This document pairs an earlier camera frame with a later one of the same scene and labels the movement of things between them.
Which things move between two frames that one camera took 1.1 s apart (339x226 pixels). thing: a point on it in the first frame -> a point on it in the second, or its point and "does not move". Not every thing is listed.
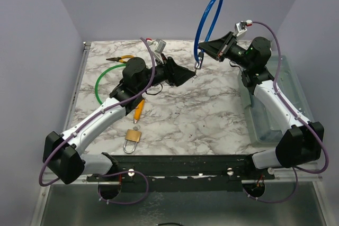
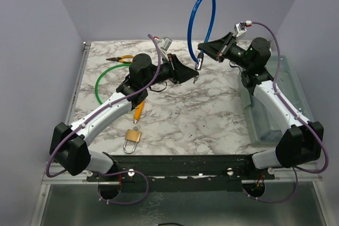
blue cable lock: [198, 54] -> [199, 61]
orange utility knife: [138, 111] does not move
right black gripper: [220, 48] does not move
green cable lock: [101, 75] does not move
